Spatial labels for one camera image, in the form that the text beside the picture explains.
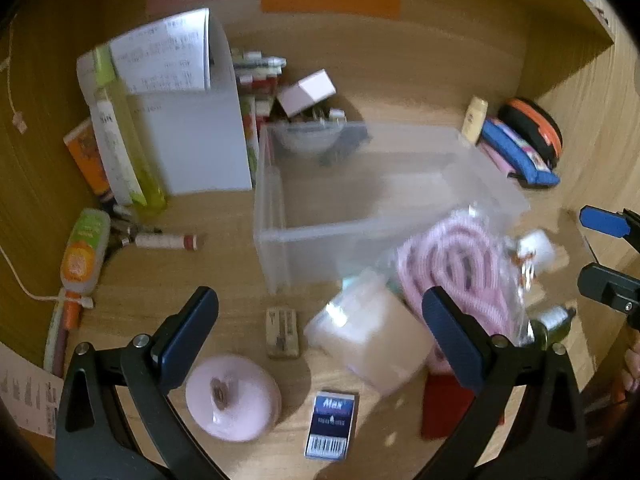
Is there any wooden desktop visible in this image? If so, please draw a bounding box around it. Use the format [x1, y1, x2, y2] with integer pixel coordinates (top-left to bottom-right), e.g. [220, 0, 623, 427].
[25, 22, 640, 480]

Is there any cream lotion bottle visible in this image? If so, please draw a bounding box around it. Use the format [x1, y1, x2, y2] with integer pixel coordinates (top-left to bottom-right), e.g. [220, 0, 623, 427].
[461, 96, 488, 145]

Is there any small dark green bottle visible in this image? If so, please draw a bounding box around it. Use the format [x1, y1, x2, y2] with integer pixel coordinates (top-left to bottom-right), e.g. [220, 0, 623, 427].
[530, 307, 577, 348]

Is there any pink round tape roll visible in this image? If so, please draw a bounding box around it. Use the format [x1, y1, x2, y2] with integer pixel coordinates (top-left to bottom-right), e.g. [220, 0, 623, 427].
[185, 355, 282, 443]

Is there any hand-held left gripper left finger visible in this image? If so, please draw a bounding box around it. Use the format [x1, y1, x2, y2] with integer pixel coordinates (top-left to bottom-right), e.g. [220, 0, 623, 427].
[54, 286, 226, 480]

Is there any white cosmetic tube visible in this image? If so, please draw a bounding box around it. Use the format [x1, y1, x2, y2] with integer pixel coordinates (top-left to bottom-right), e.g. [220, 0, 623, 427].
[90, 99, 138, 207]

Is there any person's right hand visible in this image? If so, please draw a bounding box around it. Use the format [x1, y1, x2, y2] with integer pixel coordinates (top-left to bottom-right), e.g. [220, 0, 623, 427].
[624, 345, 640, 395]

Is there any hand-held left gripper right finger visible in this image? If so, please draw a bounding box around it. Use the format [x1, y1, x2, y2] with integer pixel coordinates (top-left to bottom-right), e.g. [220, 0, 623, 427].
[421, 286, 588, 480]

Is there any clear plastic storage box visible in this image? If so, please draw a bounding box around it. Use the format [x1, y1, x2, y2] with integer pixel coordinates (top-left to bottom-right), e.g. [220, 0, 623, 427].
[252, 121, 531, 295]

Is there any black orange zip case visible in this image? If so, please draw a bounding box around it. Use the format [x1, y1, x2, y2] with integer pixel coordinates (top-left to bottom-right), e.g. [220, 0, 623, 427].
[497, 97, 563, 171]

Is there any orange green squeeze tube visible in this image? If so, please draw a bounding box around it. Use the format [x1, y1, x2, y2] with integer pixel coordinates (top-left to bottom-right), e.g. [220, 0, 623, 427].
[60, 208, 112, 331]

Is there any red card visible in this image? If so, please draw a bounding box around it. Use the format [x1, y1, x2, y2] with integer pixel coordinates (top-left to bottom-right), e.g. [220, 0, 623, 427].
[420, 372, 476, 442]

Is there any small pink cardboard box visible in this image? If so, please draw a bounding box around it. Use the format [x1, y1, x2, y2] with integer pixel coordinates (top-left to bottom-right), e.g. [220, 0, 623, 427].
[276, 69, 337, 117]

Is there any small wooden stamp block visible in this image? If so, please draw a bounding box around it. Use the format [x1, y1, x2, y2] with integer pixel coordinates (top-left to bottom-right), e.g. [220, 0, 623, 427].
[266, 307, 301, 359]

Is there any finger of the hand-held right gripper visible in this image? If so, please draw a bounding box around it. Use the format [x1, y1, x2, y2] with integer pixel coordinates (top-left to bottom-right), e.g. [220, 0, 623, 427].
[577, 262, 640, 332]
[579, 205, 640, 253]

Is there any stack of books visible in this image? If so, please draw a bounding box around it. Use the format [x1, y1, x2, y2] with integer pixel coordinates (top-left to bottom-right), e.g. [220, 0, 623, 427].
[232, 49, 288, 181]

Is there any white printed receipt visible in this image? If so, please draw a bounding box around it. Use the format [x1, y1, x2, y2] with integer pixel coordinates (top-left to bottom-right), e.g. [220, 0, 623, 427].
[0, 342, 66, 438]

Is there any pink pencil case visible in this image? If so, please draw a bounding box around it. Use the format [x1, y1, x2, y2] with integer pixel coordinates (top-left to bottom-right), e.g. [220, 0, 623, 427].
[482, 142, 521, 178]

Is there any white printed paper sheet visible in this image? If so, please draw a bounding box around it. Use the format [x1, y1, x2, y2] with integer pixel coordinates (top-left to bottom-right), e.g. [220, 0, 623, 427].
[110, 8, 211, 95]

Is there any blue staples box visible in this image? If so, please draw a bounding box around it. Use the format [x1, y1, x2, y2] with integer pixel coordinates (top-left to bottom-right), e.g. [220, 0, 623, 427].
[304, 390, 360, 460]

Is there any white red-capped tube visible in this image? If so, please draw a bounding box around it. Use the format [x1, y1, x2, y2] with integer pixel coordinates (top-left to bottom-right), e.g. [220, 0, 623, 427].
[135, 232, 200, 251]

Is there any green edged pink packet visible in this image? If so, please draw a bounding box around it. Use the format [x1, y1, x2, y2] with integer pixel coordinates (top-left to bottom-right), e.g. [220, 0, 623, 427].
[44, 305, 68, 377]

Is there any metal bowl of trinkets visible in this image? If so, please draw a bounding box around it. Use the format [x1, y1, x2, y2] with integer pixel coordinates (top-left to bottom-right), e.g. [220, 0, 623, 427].
[272, 105, 371, 161]

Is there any white charger adapter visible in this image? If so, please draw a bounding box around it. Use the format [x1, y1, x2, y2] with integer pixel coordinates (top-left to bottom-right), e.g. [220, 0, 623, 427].
[515, 229, 557, 268]

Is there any white charging cable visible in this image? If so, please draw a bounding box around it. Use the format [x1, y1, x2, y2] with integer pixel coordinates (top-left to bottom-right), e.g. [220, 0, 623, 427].
[0, 245, 96, 311]

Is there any white translucent tissue pack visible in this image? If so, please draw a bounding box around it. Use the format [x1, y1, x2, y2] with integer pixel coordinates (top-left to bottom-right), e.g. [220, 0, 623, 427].
[303, 280, 436, 396]

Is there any yellow-green bottle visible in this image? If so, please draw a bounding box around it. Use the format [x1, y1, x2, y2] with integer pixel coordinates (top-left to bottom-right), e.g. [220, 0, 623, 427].
[92, 45, 168, 218]

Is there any thin white cord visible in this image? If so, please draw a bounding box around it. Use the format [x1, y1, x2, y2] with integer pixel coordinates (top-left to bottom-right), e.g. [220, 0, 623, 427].
[2, 22, 27, 135]

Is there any white file box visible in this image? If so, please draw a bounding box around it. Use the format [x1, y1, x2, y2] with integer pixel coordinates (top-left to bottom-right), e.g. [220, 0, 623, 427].
[125, 15, 253, 196]

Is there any pink cable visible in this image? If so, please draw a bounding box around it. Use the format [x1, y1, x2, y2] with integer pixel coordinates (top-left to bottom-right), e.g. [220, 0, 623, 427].
[380, 205, 538, 376]

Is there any blue pencil case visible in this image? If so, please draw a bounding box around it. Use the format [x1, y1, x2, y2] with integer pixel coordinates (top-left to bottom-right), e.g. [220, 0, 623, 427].
[477, 119, 561, 188]

